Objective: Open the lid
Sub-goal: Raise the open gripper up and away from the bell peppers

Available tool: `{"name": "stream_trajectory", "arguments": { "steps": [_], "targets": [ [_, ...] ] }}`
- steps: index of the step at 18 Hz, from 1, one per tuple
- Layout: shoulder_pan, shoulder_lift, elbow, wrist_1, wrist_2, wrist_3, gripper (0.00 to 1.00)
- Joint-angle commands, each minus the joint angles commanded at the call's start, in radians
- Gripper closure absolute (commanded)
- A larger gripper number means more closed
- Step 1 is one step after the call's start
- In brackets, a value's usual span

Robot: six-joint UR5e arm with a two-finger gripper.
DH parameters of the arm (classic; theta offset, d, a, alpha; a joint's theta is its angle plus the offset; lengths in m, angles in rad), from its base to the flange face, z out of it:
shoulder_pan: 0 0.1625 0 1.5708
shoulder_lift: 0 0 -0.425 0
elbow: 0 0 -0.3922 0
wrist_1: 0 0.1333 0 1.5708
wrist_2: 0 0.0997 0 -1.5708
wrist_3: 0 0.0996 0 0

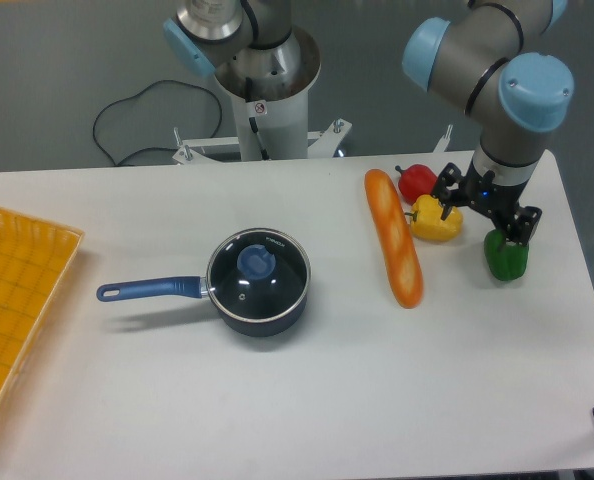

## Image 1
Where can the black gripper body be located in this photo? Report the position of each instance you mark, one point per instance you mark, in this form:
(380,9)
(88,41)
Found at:
(496,202)

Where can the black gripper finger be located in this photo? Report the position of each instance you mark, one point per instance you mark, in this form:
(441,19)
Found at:
(518,224)
(447,189)

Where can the glass lid blue knob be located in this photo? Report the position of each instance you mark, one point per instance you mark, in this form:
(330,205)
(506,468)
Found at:
(259,275)

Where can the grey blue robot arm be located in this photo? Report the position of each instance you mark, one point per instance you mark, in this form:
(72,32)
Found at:
(478,65)

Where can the red bell pepper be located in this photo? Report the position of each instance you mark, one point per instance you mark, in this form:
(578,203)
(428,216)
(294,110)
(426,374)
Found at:
(414,181)

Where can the yellow bell pepper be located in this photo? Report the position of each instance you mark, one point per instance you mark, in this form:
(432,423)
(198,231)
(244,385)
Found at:
(427,223)

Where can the green bell pepper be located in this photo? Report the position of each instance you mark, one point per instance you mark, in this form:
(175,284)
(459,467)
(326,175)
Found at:
(506,261)

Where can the orange baguette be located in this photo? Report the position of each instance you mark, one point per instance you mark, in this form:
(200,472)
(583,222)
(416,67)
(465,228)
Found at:
(400,257)

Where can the dark blue saucepan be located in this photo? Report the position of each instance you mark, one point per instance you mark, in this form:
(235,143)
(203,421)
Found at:
(195,287)

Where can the yellow woven basket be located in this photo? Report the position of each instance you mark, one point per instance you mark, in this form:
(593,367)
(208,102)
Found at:
(35,255)

